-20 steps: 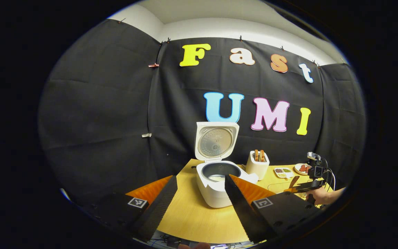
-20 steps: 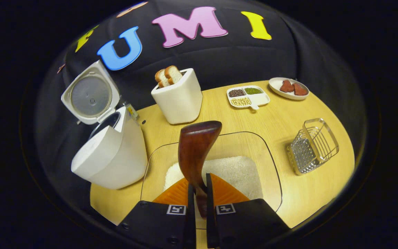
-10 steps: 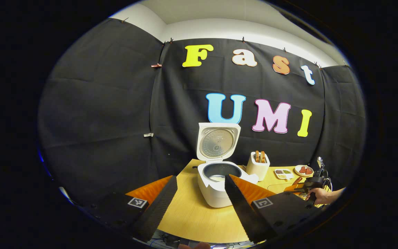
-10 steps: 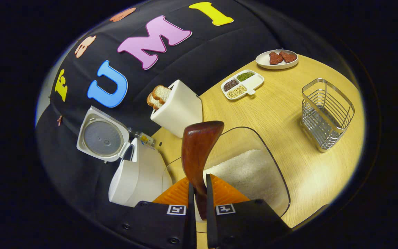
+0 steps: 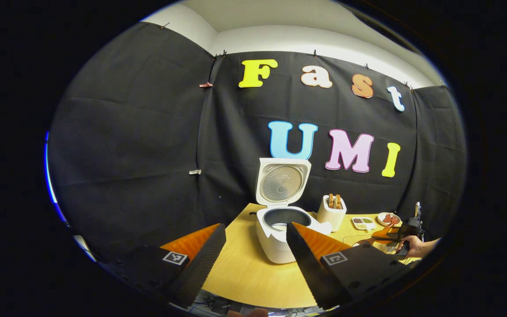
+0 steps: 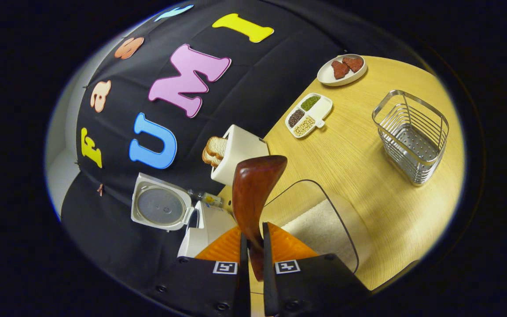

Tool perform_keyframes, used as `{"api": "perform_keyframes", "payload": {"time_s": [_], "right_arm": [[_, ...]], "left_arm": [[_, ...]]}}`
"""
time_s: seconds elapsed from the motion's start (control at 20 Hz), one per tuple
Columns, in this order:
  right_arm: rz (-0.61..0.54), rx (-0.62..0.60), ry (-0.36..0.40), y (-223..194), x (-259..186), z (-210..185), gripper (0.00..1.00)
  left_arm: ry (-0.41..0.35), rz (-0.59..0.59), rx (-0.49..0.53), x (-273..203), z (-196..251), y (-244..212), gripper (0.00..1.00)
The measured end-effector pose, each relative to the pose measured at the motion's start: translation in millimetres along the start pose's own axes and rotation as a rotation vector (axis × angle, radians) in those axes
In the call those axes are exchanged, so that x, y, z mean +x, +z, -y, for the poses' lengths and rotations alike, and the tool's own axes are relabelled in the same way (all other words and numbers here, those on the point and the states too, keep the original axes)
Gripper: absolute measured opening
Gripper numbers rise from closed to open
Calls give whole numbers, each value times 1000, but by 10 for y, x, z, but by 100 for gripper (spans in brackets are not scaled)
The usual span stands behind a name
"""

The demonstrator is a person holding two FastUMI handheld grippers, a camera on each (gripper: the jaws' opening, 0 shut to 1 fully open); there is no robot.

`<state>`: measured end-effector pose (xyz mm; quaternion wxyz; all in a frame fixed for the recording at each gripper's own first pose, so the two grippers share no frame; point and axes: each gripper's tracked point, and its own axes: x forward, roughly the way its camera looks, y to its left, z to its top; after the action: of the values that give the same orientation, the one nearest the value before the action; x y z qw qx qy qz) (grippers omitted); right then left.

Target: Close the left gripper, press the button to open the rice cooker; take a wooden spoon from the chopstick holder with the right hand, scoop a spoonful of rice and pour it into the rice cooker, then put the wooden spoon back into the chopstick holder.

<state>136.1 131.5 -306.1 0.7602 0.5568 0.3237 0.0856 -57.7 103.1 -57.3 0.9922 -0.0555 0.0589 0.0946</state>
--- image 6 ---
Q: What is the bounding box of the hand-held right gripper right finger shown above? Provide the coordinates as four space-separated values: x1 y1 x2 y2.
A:
262 222 371 317

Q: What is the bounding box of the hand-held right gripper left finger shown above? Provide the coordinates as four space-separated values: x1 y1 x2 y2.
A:
146 225 251 317

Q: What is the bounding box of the clear box of rice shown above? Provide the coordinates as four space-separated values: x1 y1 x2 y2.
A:
260 179 371 274

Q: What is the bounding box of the brown wooden spoon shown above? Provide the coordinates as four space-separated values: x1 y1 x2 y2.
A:
232 155 288 282

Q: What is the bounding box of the white rice cooker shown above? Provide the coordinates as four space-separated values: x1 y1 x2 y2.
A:
131 172 239 258

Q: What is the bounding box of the metal wire chopstick holder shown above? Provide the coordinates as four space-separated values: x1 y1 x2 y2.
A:
371 90 449 187

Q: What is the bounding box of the clear plastic bottle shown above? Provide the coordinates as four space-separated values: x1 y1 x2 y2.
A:
187 189 224 208

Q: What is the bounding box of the bread slice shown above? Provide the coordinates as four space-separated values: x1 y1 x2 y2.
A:
205 136 228 160
202 147 222 168

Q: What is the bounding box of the white toaster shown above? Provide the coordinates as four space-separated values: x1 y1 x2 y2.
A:
210 124 270 186

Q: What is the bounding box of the white divided dish of beans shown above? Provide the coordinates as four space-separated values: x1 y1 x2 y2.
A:
285 92 333 139

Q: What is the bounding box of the black backdrop cloth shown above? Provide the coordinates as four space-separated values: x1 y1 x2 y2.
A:
60 0 426 300

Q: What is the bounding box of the white oval plate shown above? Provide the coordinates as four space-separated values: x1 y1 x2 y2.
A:
317 54 368 86

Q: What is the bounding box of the red meat slice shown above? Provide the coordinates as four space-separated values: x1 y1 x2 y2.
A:
342 56 364 74
331 60 350 80

